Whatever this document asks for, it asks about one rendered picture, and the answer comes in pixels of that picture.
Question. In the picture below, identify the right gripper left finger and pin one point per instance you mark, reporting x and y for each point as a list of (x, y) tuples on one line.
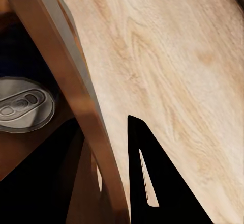
[(39, 189)]

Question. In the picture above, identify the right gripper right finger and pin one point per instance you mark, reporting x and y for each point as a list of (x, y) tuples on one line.
[(177, 203)]

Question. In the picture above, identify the trash can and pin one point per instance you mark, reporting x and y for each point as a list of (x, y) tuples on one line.
[(51, 25)]

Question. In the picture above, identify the can of soda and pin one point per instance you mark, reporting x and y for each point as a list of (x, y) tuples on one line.
[(29, 92)]

